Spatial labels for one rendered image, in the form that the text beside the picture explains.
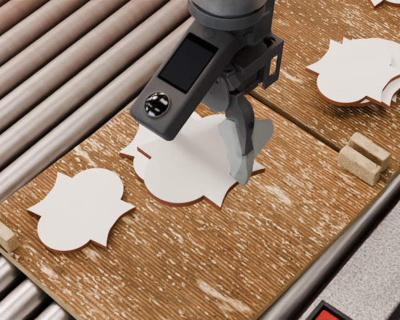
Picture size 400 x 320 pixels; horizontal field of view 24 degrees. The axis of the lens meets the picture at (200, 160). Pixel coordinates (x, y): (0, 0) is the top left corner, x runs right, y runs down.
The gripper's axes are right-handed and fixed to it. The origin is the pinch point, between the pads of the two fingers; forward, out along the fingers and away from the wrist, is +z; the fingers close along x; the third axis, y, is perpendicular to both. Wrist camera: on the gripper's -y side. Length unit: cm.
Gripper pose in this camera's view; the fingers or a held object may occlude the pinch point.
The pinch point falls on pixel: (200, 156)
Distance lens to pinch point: 97.3
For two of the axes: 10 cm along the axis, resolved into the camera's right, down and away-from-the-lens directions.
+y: 6.8, -5.2, 5.2
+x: -7.4, -5.2, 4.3
